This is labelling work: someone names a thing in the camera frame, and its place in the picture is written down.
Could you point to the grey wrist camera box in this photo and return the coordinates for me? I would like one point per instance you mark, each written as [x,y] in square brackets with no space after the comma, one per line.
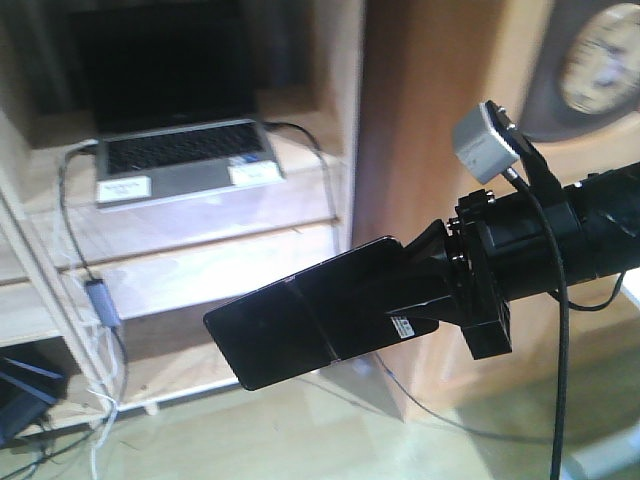
[479,145]

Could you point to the wooden shelf unit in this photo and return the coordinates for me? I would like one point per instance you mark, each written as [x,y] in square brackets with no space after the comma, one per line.
[166,265]

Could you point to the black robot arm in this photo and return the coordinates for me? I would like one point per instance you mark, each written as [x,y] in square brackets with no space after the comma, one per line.
[592,227]

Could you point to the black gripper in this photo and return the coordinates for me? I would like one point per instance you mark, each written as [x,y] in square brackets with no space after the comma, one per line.
[505,256]

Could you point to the grey laptop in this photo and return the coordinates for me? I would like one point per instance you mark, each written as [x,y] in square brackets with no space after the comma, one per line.
[173,101]

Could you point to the black smartphone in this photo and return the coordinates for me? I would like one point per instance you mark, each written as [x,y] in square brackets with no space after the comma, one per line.
[307,320]

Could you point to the round wooden clock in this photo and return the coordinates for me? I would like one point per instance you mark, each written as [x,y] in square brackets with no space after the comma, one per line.
[586,76]

